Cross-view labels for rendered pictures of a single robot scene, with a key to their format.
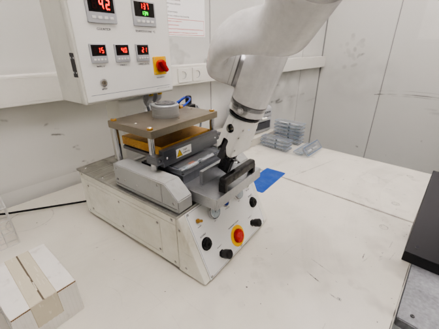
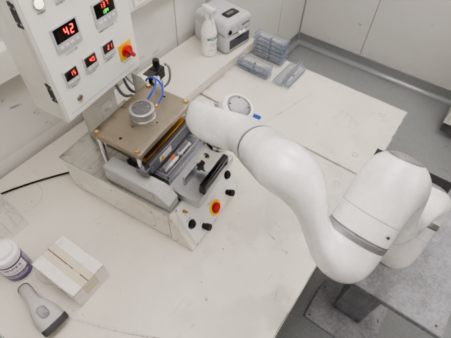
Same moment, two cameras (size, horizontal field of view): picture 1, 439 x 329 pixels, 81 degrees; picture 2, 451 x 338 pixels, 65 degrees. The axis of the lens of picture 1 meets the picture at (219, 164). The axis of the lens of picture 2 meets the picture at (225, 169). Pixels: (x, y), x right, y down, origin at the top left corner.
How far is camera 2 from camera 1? 59 cm
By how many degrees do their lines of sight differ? 28
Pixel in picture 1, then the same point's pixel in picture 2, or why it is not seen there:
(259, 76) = not seen: hidden behind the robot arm
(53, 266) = (80, 254)
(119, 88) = (92, 94)
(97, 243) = (97, 219)
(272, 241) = (243, 205)
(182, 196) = (171, 200)
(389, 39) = not seen: outside the picture
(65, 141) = (24, 110)
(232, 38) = (207, 137)
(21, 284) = (66, 271)
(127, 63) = (96, 68)
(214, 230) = (196, 212)
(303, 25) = not seen: hidden behind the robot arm
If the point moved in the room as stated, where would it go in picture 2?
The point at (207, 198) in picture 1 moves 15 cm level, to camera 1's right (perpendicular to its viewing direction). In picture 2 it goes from (190, 200) to (239, 196)
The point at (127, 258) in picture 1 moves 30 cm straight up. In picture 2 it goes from (127, 231) to (108, 182)
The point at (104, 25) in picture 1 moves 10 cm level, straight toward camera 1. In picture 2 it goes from (71, 47) to (81, 70)
